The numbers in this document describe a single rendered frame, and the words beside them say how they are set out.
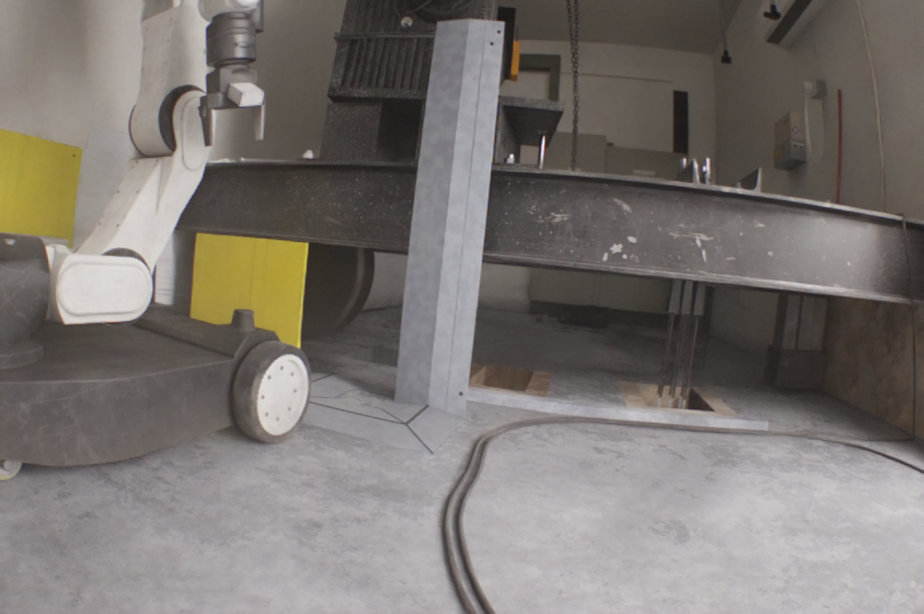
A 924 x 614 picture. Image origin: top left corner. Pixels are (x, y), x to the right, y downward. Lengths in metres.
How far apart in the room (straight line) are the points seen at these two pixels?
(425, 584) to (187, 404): 0.48
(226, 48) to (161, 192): 0.31
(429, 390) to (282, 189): 0.84
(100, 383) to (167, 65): 0.59
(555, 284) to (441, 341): 3.22
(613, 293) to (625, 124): 1.70
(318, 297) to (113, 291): 1.11
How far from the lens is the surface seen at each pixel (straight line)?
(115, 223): 0.93
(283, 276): 1.49
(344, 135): 1.52
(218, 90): 0.80
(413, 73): 1.50
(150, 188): 0.94
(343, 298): 1.77
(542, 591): 0.62
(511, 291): 4.62
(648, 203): 1.32
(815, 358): 2.30
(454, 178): 1.18
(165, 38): 1.02
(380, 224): 1.42
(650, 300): 4.40
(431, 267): 1.17
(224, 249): 1.65
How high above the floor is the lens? 0.38
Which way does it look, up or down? level
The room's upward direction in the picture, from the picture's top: 6 degrees clockwise
